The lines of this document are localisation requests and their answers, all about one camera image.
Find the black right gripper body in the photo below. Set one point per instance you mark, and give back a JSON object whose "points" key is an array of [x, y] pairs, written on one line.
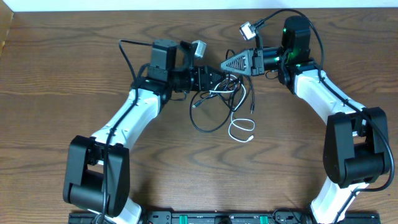
{"points": [[257, 62]]}

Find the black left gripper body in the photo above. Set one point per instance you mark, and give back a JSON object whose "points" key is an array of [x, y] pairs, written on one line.
{"points": [[201, 78]]}

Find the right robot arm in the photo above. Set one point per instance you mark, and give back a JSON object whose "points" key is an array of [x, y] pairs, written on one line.
{"points": [[356, 151]]}

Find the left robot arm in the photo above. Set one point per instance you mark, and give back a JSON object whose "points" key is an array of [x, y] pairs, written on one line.
{"points": [[97, 175]]}

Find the cardboard box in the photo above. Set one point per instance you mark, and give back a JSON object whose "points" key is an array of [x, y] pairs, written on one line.
{"points": [[6, 17]]}

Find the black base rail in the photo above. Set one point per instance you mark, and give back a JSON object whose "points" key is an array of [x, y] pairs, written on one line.
{"points": [[280, 216]]}

